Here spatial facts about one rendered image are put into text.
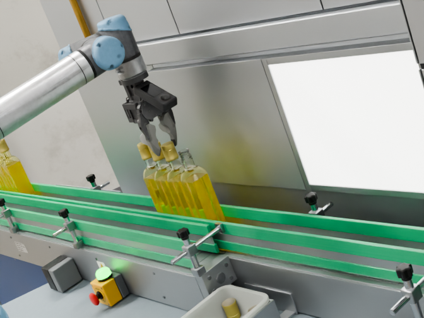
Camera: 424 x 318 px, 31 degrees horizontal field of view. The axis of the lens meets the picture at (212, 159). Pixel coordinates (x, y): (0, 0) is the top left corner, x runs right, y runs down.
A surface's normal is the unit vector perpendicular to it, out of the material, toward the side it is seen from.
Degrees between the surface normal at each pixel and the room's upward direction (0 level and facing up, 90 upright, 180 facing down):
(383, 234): 90
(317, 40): 90
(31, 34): 90
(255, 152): 90
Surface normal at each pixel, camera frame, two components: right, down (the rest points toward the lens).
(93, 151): 0.31, 0.20
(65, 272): 0.62, 0.03
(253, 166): -0.70, 0.46
